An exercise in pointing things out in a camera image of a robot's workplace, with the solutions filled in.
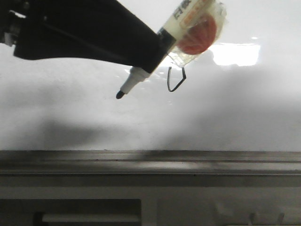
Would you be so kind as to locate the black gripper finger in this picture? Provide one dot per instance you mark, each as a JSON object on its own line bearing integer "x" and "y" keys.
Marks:
{"x": 94, "y": 29}

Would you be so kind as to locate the white whiteboard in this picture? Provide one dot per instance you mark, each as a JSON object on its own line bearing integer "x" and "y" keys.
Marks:
{"x": 244, "y": 93}

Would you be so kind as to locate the white black whiteboard marker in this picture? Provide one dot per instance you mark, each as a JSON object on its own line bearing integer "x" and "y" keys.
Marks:
{"x": 194, "y": 26}

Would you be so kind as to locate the grey metal whiteboard frame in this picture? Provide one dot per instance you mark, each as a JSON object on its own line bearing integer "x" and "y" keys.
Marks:
{"x": 150, "y": 162}

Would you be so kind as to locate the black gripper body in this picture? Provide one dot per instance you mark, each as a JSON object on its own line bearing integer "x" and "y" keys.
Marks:
{"x": 12, "y": 14}

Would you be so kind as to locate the grey plastic tray below board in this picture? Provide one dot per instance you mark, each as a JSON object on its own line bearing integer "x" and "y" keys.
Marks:
{"x": 150, "y": 200}

